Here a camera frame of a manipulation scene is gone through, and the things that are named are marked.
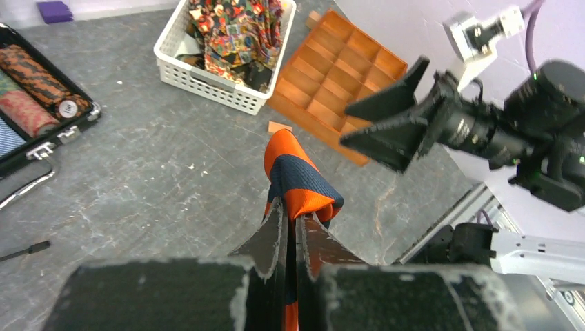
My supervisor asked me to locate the small brown cube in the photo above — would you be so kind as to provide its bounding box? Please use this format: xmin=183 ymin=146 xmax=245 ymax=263
xmin=305 ymin=11 xmax=321 ymax=30

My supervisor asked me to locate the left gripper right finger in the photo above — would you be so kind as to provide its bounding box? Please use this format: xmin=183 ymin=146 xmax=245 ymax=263
xmin=296 ymin=215 xmax=525 ymax=330

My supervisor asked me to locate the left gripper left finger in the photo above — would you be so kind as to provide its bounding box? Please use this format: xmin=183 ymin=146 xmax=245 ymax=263
xmin=43 ymin=199 xmax=288 ymax=330

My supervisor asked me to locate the brown wooden block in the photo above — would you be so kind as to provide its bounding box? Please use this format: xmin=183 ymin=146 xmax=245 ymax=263
xmin=267 ymin=121 xmax=293 ymax=134

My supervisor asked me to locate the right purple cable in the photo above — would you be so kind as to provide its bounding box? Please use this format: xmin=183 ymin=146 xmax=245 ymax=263
xmin=521 ymin=0 xmax=547 ymax=75

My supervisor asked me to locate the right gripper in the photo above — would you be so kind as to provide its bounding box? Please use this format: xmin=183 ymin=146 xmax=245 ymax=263
xmin=339 ymin=55 xmax=535 ymax=173

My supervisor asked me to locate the white plastic basket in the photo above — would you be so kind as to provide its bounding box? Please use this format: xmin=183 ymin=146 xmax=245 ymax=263
xmin=153 ymin=1 xmax=297 ymax=115

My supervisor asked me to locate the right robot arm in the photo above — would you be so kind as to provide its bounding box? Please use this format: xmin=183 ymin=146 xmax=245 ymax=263
xmin=340 ymin=57 xmax=584 ymax=284

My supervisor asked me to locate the black poker chip case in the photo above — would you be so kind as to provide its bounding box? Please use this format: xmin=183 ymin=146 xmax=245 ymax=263
xmin=1 ymin=23 xmax=102 ymax=208

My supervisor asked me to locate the purple block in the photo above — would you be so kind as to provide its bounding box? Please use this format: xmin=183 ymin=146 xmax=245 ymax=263
xmin=36 ymin=1 xmax=74 ymax=24

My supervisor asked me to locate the patterned colourful ties pile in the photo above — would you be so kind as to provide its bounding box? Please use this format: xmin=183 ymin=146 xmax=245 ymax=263
xmin=176 ymin=0 xmax=284 ymax=93

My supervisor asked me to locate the orange navy striped tie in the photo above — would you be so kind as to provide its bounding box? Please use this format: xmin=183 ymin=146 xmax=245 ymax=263
xmin=264 ymin=130 xmax=362 ymax=330

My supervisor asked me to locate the wooden compartment tray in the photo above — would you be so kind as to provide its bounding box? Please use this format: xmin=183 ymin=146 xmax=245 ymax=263
xmin=268 ymin=10 xmax=408 ymax=166

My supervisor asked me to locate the pink microphone on tripod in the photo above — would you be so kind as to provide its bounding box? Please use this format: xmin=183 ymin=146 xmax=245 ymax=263
xmin=0 ymin=241 xmax=51 ymax=262

